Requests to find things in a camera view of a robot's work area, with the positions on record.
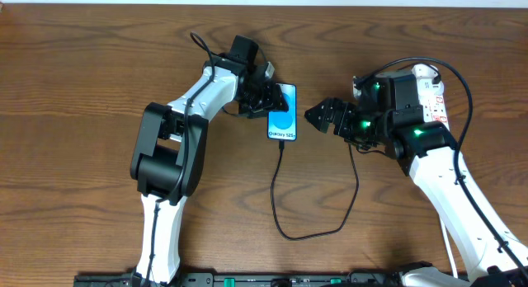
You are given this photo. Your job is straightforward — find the white power strip cord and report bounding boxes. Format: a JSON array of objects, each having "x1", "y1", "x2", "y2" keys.
[{"x1": 439, "y1": 216, "x2": 460, "y2": 280}]

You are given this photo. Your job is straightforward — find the white USB charger plug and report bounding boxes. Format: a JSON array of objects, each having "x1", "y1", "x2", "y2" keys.
[{"x1": 417, "y1": 78, "x2": 445, "y2": 98}]

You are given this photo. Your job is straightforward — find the white power strip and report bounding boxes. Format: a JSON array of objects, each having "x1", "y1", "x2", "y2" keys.
[{"x1": 412, "y1": 64, "x2": 450, "y2": 129}]

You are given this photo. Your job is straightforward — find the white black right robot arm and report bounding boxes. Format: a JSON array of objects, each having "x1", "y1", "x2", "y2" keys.
[{"x1": 304, "y1": 64, "x2": 527, "y2": 286}]

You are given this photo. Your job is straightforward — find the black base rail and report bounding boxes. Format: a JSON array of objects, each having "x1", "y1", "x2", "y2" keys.
[{"x1": 73, "y1": 271, "x2": 471, "y2": 287}]

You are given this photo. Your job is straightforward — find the blue Galaxy smartphone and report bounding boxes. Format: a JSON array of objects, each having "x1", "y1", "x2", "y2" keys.
[{"x1": 267, "y1": 83, "x2": 297, "y2": 141}]

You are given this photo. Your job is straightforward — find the black USB charging cable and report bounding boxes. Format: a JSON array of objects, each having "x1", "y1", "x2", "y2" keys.
[{"x1": 270, "y1": 62, "x2": 442, "y2": 242}]

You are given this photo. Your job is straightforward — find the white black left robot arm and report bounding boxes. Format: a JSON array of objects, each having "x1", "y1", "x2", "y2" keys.
[{"x1": 130, "y1": 52, "x2": 289, "y2": 286}]

